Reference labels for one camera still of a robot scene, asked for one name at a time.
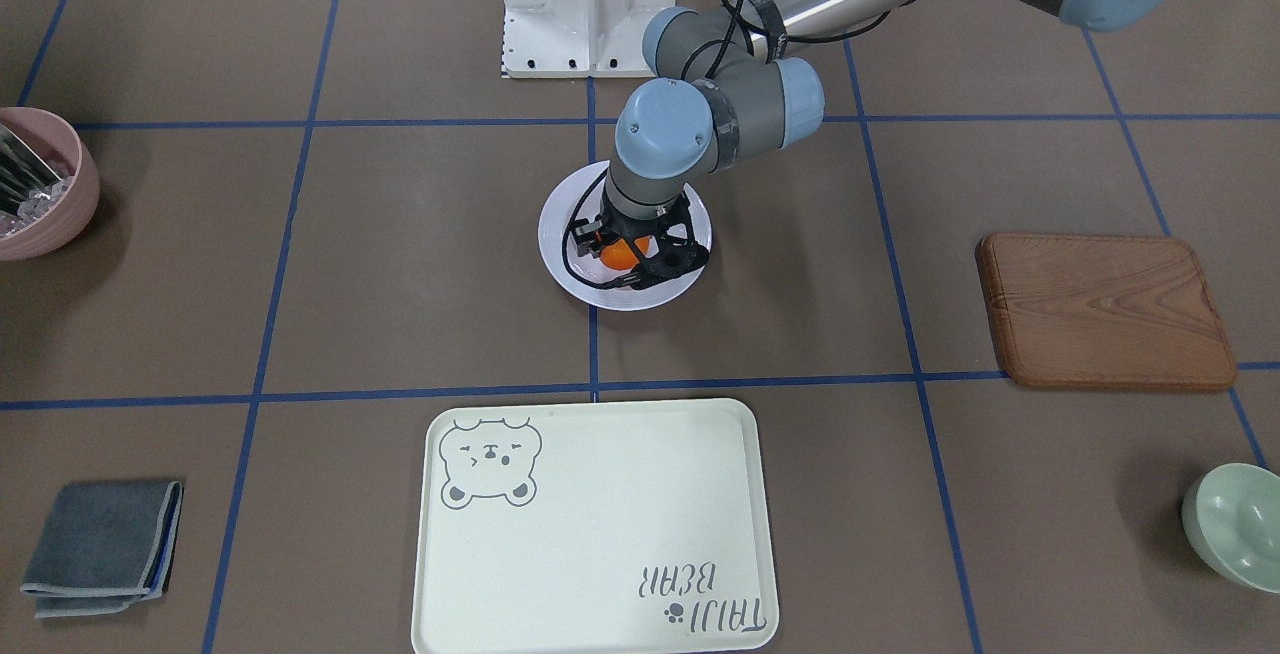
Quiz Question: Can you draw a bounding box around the grey folded cloth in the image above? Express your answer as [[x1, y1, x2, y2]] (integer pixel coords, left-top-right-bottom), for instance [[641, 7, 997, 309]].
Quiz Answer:
[[19, 477, 186, 619]]

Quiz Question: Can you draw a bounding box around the brown wooden tray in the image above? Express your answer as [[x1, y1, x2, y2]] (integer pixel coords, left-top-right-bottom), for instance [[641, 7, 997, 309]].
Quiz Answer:
[[975, 233, 1238, 392]]

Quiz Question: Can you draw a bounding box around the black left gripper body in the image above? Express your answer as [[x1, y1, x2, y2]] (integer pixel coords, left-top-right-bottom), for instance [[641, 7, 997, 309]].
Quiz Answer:
[[568, 197, 710, 291]]

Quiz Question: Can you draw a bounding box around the mint green bowl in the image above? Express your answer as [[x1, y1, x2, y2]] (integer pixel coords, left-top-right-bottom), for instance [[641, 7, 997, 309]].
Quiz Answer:
[[1181, 463, 1279, 595]]

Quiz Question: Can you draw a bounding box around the pink bowl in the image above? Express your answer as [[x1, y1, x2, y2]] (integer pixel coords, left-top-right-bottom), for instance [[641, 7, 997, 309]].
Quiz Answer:
[[1, 108, 101, 261]]

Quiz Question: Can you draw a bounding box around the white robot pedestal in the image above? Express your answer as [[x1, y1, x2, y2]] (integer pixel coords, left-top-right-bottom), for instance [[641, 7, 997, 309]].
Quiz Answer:
[[500, 0, 676, 79]]

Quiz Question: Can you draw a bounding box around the metal scoop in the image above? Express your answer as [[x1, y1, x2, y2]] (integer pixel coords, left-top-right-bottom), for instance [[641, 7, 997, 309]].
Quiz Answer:
[[1, 124, 73, 221]]

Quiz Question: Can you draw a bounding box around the white round plate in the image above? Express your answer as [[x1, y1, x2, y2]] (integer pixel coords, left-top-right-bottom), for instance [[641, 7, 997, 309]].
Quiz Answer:
[[538, 159, 713, 312]]

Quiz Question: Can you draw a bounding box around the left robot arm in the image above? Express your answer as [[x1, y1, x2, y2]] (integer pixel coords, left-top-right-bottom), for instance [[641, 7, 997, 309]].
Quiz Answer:
[[549, 0, 1165, 297]]

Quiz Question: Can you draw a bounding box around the orange mandarin fruit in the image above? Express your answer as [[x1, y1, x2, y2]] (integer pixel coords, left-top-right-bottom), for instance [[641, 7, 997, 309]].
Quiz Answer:
[[599, 238, 654, 273]]

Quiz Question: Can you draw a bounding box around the cream bear tray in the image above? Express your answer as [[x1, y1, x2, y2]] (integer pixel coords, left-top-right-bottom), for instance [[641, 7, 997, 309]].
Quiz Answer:
[[410, 398, 781, 653]]

